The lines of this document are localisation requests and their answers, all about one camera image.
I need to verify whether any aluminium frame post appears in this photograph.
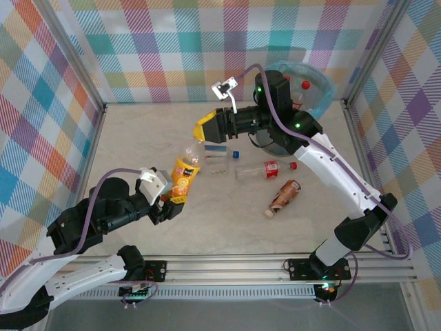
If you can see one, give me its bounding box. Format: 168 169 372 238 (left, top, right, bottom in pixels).
344 0 414 108
32 0 107 114

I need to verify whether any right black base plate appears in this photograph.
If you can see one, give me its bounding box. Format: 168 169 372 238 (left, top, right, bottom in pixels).
287 257 352 281

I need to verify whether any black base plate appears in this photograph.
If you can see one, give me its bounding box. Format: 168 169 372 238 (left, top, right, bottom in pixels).
130 259 169 284
287 257 352 281

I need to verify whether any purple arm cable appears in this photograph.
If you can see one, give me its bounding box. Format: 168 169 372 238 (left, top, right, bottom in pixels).
237 63 413 306
0 168 159 308

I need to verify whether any yellow orange juice bottle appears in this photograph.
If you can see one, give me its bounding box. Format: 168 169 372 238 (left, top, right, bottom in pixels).
168 139 203 204

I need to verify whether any brown coffee drink bottle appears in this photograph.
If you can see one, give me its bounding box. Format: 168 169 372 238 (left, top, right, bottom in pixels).
264 179 302 218

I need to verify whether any clear bottle blue cap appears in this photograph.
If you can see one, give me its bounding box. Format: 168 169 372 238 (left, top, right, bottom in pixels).
203 144 241 163

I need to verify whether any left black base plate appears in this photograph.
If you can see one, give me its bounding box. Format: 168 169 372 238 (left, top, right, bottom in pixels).
130 259 169 284

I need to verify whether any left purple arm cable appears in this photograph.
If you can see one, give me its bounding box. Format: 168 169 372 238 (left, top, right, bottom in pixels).
0 168 159 308

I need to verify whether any blue translucent plastic bin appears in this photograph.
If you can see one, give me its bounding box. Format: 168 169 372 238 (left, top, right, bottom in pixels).
249 60 337 158

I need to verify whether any slotted grey cable tray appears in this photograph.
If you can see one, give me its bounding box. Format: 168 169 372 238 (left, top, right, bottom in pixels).
54 288 320 301

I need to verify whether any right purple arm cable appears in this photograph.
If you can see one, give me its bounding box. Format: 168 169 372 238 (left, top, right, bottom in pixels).
237 63 413 306

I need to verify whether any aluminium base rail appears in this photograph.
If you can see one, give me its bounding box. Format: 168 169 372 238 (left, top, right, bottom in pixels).
37 254 418 288

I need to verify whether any small black controller board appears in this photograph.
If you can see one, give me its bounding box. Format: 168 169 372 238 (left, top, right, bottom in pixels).
119 283 152 300
314 282 338 297

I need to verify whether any clear bottle green cap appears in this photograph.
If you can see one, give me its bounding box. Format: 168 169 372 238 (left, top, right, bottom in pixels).
200 160 230 175

